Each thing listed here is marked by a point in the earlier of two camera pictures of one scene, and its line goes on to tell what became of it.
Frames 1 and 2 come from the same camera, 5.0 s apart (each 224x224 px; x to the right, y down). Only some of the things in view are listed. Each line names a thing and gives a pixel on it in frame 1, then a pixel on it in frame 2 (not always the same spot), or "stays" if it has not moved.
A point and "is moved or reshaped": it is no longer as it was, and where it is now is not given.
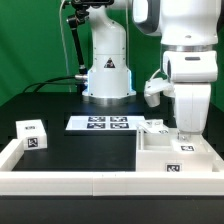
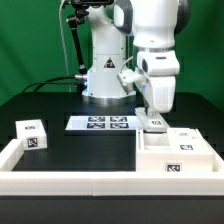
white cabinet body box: x=154 y=154 stays
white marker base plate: x=105 y=122 stays
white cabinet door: x=153 y=126 is moved or reshaped
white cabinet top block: x=32 y=133 stays
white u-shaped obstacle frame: x=105 y=183 stays
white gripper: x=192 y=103 to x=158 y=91
